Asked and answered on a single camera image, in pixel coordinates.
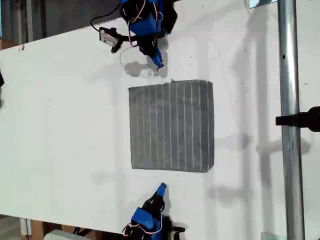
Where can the white table leg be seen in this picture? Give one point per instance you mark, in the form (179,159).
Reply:
(25,226)

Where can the white box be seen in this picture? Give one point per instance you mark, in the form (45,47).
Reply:
(62,235)

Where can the steel post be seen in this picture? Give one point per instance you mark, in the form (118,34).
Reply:
(290,75)

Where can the short black camera stalk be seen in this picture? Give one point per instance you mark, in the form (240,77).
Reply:
(125,38)

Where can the black object at table edge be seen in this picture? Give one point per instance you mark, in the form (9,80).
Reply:
(1,80)

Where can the grey striped towel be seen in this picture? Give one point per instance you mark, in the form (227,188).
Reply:
(172,125)

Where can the brown cardboard box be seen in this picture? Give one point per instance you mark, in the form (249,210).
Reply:
(7,44)

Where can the black clamp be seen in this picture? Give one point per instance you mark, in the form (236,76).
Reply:
(300,120)

